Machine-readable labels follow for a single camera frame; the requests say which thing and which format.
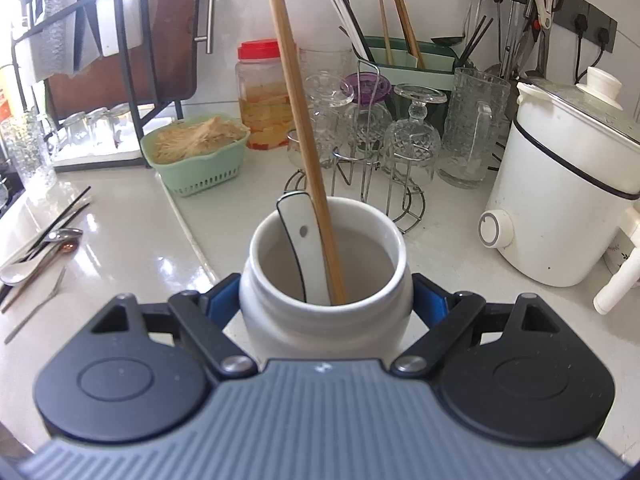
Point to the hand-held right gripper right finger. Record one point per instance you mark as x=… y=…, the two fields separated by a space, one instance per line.
x=427 y=300

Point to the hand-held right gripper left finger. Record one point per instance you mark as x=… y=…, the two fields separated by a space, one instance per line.
x=220 y=295

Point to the white chopstick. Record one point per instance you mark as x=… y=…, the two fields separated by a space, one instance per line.
x=20 y=256
x=345 y=15
x=192 y=232

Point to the white ceramic spoon black rim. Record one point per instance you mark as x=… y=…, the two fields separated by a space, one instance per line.
x=12 y=275
x=300 y=240

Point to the wooden chopstick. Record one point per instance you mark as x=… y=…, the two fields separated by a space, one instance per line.
x=407 y=25
x=300 y=110
x=385 y=25

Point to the bunch of hanging metal utensils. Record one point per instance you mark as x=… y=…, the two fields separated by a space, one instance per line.
x=515 y=45

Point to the green plastic basket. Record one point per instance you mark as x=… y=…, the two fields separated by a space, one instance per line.
x=200 y=180

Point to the cut glass goblet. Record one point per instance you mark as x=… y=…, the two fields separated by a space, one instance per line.
x=322 y=110
x=412 y=145

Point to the pale yellow shredded food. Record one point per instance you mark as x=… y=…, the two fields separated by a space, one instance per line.
x=195 y=137

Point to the clear glass pitcher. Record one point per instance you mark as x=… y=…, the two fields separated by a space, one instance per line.
x=470 y=130

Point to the white electric cooker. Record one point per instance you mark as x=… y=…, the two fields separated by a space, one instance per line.
x=560 y=185

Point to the white tray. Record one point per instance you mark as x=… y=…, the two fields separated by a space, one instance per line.
x=100 y=159

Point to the plastic jar with red lid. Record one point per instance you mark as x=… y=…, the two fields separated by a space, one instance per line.
x=265 y=100

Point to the small clear glass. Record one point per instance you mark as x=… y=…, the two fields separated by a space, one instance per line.
x=122 y=120
x=75 y=132
x=97 y=127

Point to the glass with purple lid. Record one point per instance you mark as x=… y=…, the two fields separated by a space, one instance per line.
x=367 y=90

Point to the green utensil holder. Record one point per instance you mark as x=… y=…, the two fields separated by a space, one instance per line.
x=425 y=72

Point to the black dish rack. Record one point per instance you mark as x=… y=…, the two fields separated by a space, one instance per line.
x=135 y=75

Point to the patterned glass mug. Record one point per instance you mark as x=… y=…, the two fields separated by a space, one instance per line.
x=27 y=155

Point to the speckled pot lid white knob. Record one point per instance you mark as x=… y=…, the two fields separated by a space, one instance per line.
x=585 y=95

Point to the tall clear glass tumbler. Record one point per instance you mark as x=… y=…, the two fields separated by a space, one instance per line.
x=325 y=57

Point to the metal ladle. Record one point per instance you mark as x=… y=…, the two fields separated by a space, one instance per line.
x=447 y=39

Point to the wooden cutting board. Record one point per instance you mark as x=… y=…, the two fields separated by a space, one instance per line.
x=170 y=35

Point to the white cutting board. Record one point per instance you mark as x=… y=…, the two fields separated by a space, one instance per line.
x=120 y=25

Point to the orange detergent bottle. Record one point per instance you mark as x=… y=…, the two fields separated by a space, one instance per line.
x=4 y=95

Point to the grey textured board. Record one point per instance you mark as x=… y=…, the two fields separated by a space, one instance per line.
x=60 y=25

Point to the black power strip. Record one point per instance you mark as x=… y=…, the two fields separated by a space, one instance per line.
x=592 y=12

